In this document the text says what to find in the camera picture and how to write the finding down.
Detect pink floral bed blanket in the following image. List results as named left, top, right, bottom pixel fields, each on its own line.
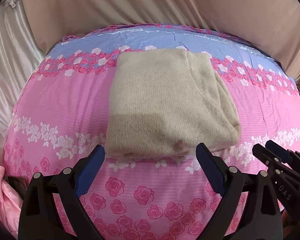
left=1, top=24, right=300, bottom=240

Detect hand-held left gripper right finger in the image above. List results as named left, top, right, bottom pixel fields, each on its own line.
left=195, top=142, right=283, bottom=240

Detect beige curtain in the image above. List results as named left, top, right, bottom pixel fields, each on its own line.
left=19, top=0, right=300, bottom=85

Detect dark cloth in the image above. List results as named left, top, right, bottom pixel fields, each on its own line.
left=7, top=176, right=28, bottom=200

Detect light pink cloth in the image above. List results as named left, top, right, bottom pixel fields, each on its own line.
left=0, top=152, right=24, bottom=238

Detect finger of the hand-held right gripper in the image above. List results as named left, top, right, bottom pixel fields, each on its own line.
left=266, top=140, right=294, bottom=163
left=252, top=144, right=278, bottom=167

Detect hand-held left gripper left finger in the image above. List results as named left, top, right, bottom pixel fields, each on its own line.
left=19, top=145, right=105, bottom=240

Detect cream knitted sweater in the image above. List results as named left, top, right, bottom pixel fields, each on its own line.
left=106, top=49, right=242, bottom=159

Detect white satin curtain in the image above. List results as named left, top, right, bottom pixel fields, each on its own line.
left=0, top=0, right=47, bottom=135

